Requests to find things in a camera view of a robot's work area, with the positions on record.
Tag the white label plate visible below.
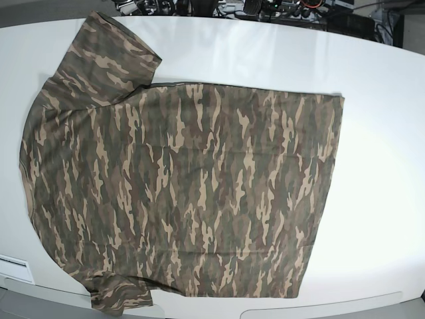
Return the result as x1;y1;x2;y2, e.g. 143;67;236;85
0;255;35;284

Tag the black equipment box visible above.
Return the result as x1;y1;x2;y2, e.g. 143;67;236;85
327;13;375;41

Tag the camouflage T-shirt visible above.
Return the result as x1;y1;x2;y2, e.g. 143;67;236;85
19;12;344;316

